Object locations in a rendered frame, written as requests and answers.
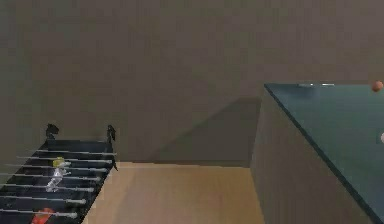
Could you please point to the brown counter with green top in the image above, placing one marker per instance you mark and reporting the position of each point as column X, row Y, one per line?
column 310, row 156

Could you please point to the black foosball table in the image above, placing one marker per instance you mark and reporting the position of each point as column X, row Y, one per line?
column 50, row 190

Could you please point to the orange ball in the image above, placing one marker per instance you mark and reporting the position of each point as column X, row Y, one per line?
column 377, row 86

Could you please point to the white round object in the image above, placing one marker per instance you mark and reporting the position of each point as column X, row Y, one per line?
column 382, row 138

